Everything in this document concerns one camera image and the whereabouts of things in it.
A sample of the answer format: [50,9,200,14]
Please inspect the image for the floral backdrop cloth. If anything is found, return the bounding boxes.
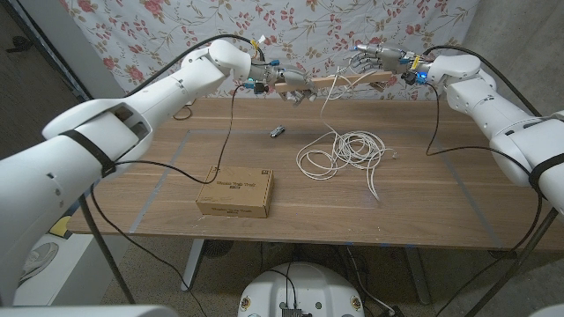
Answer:
[59,0,480,120]

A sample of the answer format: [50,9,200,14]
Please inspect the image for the white floor cable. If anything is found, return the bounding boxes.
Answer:
[345,246,396,316]

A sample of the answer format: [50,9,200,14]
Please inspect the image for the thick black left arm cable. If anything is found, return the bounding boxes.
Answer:
[78,33,266,306]

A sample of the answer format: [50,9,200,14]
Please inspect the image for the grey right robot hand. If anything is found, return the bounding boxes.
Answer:
[351,42,427,77]

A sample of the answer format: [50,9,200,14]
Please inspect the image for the white floor mat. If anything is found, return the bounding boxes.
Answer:
[12,232,96,306]

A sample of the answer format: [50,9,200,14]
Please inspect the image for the wooden clip hanger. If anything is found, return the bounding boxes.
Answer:
[273,70,394,94]

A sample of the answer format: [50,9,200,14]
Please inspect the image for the dark door rail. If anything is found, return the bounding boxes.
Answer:
[6,0,96,105]

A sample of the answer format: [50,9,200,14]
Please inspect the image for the white robot torso edge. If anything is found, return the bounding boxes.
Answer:
[0,305,180,317]

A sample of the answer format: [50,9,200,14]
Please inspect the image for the yellow black slipper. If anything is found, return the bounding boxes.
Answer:
[48,216,71,239]

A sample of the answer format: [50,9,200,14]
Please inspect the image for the grey sneaker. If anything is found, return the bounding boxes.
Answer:
[19,241,59,283]

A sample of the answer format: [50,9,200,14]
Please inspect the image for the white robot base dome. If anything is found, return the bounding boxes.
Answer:
[237,262,366,317]

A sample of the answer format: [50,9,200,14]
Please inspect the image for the black door handle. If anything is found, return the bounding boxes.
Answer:
[6,35,33,54]

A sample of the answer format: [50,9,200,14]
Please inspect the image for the brown cardboard box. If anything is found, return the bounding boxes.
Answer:
[196,165,274,219]

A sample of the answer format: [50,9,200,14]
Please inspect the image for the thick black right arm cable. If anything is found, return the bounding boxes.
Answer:
[421,45,560,317]

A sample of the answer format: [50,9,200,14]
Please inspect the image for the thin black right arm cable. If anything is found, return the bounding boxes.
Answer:
[425,83,544,317]

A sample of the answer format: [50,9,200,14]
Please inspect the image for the white table leg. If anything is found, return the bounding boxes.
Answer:
[180,239,206,292]

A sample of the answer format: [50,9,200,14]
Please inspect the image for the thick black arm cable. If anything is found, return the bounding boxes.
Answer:
[421,45,560,317]
[78,33,266,306]

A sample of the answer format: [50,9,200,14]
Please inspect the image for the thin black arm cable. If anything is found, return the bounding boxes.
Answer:
[90,83,246,317]
[425,83,544,317]

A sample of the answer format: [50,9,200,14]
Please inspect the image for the white Ethernet cable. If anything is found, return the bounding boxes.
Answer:
[295,65,398,203]

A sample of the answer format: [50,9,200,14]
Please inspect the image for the grey table leg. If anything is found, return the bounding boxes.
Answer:
[403,246,433,306]

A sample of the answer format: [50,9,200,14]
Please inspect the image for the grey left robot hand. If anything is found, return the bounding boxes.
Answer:
[249,61,319,107]

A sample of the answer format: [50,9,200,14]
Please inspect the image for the black cable on base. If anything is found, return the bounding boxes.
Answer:
[263,269,297,309]

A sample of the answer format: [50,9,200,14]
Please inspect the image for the black round fan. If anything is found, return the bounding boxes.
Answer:
[202,240,234,259]

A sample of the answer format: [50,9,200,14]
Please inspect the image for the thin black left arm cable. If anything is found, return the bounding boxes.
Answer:
[90,83,246,317]

